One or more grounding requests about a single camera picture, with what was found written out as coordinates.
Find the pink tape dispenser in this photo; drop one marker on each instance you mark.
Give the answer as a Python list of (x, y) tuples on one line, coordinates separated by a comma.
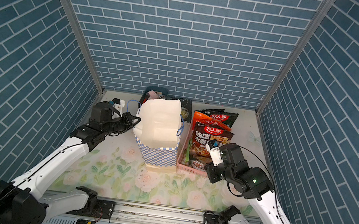
[(156, 95)]

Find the teal storage bin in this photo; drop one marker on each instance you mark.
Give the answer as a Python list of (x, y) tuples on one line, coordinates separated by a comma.
[(144, 97)]

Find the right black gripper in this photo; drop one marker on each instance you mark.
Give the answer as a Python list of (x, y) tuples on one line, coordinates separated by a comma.
[(210, 169)]

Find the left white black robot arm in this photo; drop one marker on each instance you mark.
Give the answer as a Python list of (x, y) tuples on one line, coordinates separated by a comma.
[(80, 142)]

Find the blue checkered paper bag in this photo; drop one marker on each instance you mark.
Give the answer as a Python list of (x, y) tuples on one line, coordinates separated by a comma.
[(158, 134)]

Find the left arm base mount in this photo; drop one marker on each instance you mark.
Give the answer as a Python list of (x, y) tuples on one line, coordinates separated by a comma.
[(95, 208)]

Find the black green seasoning packet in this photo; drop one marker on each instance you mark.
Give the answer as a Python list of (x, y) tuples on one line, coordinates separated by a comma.
[(227, 118)]

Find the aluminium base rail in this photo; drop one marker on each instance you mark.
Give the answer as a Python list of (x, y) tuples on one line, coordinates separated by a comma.
[(158, 216)]

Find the orange seasoning packet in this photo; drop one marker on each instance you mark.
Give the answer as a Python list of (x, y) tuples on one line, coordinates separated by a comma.
[(204, 119)]

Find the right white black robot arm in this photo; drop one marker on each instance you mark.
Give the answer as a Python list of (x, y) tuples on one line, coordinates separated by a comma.
[(252, 184)]

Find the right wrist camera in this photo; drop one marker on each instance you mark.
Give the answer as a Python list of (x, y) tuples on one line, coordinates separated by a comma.
[(213, 148)]

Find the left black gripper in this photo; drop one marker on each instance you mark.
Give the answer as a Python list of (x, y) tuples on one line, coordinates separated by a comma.
[(126, 117)]

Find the pink plastic basket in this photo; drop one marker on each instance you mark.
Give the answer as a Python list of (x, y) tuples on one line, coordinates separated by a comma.
[(194, 155)]

